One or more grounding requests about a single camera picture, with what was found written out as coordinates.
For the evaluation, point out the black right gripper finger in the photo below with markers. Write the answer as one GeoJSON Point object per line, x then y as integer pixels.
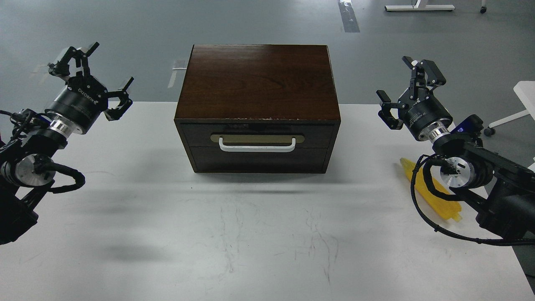
{"type": "Point", "coordinates": [385, 114]}
{"type": "Point", "coordinates": [425, 78]}

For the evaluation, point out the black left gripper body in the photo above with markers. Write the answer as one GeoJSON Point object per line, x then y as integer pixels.
{"type": "Point", "coordinates": [81, 101]}

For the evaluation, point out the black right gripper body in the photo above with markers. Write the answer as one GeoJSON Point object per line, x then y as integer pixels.
{"type": "Point", "coordinates": [423, 109]}

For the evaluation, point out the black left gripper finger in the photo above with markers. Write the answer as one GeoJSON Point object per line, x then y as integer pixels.
{"type": "Point", "coordinates": [61, 67]}
{"type": "Point", "coordinates": [114, 114]}

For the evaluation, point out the wooden drawer with white handle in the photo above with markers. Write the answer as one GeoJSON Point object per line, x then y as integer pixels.
{"type": "Point", "coordinates": [257, 134]}

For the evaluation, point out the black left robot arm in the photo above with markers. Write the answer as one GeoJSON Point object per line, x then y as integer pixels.
{"type": "Point", "coordinates": [28, 172]}

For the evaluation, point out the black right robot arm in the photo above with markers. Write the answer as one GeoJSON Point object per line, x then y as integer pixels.
{"type": "Point", "coordinates": [461, 169]}

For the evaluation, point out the dark wooden drawer cabinet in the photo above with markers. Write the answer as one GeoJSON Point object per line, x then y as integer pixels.
{"type": "Point", "coordinates": [290, 84]}

